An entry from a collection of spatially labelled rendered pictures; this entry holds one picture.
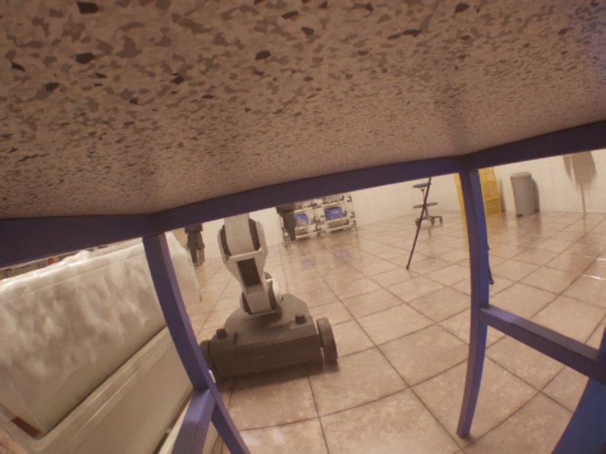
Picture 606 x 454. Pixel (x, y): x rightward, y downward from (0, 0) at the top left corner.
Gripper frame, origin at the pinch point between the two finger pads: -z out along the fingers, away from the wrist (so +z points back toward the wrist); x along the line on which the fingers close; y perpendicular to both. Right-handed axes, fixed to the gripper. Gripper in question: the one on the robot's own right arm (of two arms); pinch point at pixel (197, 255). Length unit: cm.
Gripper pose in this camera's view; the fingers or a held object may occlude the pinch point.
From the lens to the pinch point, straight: 121.0
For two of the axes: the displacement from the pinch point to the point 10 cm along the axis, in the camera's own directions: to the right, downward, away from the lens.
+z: -2.2, -9.7, 1.2
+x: 0.7, -1.4, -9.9
